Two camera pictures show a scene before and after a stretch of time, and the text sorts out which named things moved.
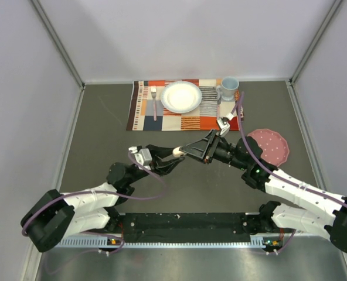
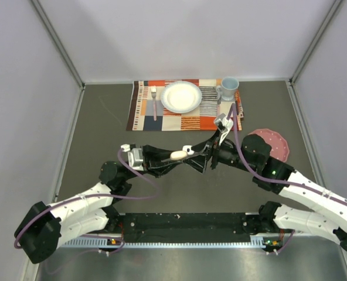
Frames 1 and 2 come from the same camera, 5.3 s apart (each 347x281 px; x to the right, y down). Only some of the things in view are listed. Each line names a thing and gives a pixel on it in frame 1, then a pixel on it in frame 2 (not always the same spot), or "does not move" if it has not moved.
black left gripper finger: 166,167 does not move
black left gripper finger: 160,151 does not move
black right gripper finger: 200,148 → 198,163
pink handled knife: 218,106 does not move
